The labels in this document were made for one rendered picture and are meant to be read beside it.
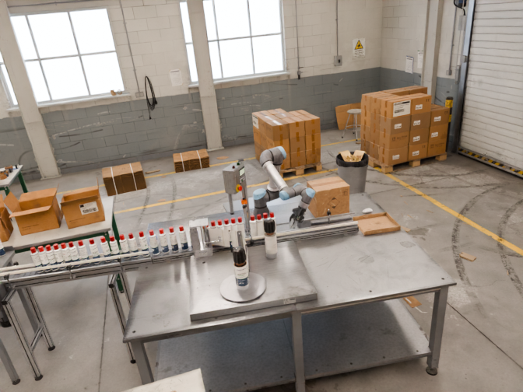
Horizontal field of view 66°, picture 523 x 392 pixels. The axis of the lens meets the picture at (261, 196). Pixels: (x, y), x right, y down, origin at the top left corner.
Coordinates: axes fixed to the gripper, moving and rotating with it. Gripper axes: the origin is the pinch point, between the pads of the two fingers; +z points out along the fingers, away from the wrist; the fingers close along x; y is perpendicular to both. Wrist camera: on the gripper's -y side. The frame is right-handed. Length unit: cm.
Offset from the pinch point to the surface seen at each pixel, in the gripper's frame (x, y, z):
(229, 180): -61, -1, -18
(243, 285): -39, 65, 23
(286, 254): -6.1, 30.4, 9.8
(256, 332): 2, 32, 82
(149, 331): -86, 81, 62
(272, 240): -21.9, 32.6, 1.8
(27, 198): -213, -117, 112
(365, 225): 60, -2, -23
